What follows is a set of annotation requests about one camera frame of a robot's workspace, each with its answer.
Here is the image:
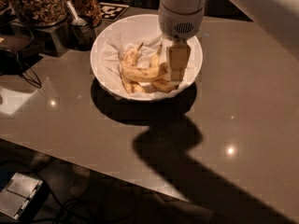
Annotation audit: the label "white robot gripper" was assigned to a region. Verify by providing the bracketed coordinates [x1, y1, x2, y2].
[158, 2, 205, 82]

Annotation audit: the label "yellow banana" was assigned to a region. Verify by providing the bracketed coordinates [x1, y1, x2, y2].
[122, 63, 167, 82]
[119, 44, 144, 94]
[149, 44, 178, 92]

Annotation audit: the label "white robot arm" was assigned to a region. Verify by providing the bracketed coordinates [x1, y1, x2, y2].
[158, 0, 299, 59]

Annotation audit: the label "white bowl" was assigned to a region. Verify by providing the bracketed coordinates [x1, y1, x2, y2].
[90, 14, 203, 102]

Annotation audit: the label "white paper napkin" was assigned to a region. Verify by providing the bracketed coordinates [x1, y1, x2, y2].
[98, 33, 202, 101]

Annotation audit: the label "black white marker tag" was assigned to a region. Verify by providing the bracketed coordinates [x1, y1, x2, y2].
[100, 2, 129, 21]

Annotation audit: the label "dark cup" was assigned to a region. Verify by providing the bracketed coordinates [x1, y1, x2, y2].
[67, 15, 95, 50]

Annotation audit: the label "small glass nut jar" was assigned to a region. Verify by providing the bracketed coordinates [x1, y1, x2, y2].
[72, 0, 102, 27]

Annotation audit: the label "white plastic spoon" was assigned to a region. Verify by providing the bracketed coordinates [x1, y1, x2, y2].
[64, 0, 87, 26]

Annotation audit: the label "metal stand block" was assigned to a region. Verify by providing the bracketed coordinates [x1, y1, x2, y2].
[33, 21, 72, 57]

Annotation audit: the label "large glass nut jar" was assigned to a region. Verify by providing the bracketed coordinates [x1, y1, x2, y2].
[10, 0, 67, 27]

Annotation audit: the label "grey box on floor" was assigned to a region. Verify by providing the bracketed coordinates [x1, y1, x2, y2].
[0, 172, 44, 221]

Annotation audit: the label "black cable on table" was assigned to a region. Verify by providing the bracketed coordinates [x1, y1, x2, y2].
[0, 21, 43, 90]

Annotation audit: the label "black floor cables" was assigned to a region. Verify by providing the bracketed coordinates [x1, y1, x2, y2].
[29, 184, 138, 224]

